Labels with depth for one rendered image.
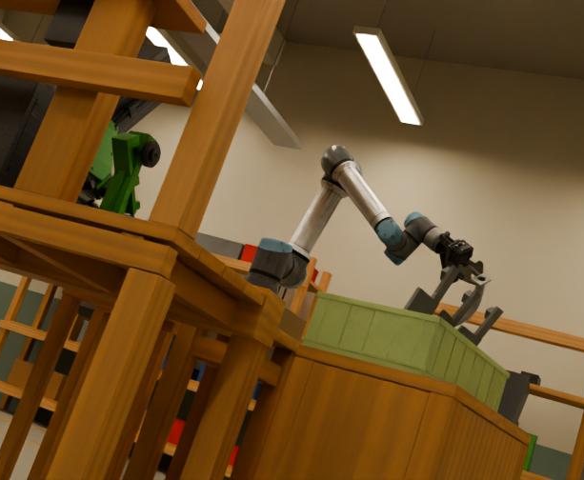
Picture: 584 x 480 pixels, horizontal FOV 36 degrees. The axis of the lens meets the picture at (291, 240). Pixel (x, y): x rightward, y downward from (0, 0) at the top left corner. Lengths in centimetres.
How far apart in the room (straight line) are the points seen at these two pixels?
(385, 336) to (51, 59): 119
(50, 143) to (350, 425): 111
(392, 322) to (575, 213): 587
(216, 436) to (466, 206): 613
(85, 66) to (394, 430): 126
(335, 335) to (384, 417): 30
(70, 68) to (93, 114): 14
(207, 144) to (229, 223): 702
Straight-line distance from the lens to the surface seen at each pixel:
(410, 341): 254
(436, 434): 245
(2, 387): 924
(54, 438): 337
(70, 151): 241
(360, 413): 255
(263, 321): 263
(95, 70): 242
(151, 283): 213
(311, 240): 326
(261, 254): 311
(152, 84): 230
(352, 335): 263
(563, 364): 797
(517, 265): 824
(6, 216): 244
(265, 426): 310
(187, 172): 219
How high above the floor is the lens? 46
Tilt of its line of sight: 13 degrees up
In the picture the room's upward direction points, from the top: 19 degrees clockwise
